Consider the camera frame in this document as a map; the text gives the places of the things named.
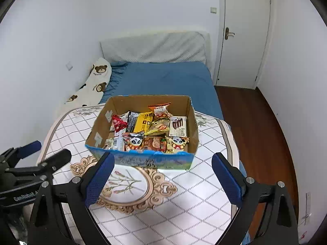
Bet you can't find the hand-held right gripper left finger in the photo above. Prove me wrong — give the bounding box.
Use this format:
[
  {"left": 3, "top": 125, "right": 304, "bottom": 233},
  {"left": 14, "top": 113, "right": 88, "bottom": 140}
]
[{"left": 27, "top": 151, "right": 115, "bottom": 245}]

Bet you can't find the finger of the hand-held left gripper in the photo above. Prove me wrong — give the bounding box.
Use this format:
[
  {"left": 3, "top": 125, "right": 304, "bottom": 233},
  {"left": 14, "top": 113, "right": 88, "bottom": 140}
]
[
  {"left": 0, "top": 140, "right": 42, "bottom": 170},
  {"left": 8, "top": 149, "right": 72, "bottom": 184}
]

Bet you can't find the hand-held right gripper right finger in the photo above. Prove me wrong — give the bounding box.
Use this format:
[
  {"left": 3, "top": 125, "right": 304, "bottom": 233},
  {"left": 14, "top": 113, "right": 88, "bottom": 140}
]
[{"left": 212, "top": 152, "right": 299, "bottom": 245}]

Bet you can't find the white red striped packet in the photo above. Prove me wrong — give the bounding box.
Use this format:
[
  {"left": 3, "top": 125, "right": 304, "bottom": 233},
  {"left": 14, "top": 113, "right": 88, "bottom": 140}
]
[{"left": 112, "top": 130, "right": 125, "bottom": 150}]

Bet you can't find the panda print snack packet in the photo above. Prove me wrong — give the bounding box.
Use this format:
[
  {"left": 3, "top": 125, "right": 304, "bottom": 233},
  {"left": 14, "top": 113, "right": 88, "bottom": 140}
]
[
  {"left": 165, "top": 136, "right": 190, "bottom": 154},
  {"left": 123, "top": 132, "right": 146, "bottom": 151}
]

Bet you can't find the cardboard box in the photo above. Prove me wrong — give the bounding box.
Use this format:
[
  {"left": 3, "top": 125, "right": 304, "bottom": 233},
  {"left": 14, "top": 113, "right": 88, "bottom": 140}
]
[{"left": 85, "top": 95, "right": 200, "bottom": 170}]

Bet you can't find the red triangular snack packet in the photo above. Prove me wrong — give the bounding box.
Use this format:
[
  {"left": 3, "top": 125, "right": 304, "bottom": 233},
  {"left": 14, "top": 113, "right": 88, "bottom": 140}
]
[{"left": 111, "top": 115, "right": 128, "bottom": 133}]

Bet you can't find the black snack packet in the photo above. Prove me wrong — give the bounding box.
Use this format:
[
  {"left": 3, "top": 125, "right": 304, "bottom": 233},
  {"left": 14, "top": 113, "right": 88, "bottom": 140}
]
[{"left": 126, "top": 111, "right": 140, "bottom": 133}]

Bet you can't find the yellow snack packet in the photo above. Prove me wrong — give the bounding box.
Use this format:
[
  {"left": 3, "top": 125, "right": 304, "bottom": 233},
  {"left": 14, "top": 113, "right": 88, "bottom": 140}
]
[{"left": 133, "top": 112, "right": 154, "bottom": 133}]

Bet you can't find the white chocolate wafer packet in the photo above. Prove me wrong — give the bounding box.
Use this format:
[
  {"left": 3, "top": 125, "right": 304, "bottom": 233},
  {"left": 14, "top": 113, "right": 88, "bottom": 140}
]
[{"left": 169, "top": 116, "right": 188, "bottom": 137}]

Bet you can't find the clear yellow packet orange logo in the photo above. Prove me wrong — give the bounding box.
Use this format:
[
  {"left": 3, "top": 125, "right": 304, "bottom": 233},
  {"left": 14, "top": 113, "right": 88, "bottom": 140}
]
[{"left": 146, "top": 119, "right": 171, "bottom": 136}]

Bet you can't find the orange brown snack packet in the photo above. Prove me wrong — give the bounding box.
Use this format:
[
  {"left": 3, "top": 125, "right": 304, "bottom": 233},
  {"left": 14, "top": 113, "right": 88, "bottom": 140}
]
[{"left": 148, "top": 102, "right": 172, "bottom": 120}]

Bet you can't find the crumpled clear plastic bag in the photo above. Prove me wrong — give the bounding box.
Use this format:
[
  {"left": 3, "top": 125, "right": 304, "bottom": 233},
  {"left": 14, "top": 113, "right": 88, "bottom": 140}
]
[{"left": 5, "top": 207, "right": 28, "bottom": 245}]

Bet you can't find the white teddy bear pillow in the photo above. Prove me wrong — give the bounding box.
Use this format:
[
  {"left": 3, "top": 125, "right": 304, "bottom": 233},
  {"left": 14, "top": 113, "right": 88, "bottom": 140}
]
[{"left": 65, "top": 57, "right": 113, "bottom": 106}]

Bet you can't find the blue bed sheet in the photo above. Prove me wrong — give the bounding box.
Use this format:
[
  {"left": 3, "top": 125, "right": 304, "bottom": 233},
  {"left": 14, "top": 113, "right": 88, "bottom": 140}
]
[{"left": 98, "top": 61, "right": 224, "bottom": 120}]

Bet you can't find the grey headboard cushion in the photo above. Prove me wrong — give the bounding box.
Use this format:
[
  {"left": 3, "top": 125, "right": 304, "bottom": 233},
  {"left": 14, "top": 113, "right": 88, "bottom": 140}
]
[{"left": 100, "top": 31, "right": 211, "bottom": 64}]

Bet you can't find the white door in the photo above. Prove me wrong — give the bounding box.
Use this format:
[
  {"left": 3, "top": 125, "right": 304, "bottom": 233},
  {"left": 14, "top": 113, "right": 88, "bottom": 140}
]
[{"left": 213, "top": 0, "right": 274, "bottom": 90}]

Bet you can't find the tall white wall socket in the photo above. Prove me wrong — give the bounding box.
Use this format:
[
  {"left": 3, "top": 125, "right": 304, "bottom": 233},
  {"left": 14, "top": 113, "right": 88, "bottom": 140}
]
[{"left": 305, "top": 192, "right": 312, "bottom": 217}]

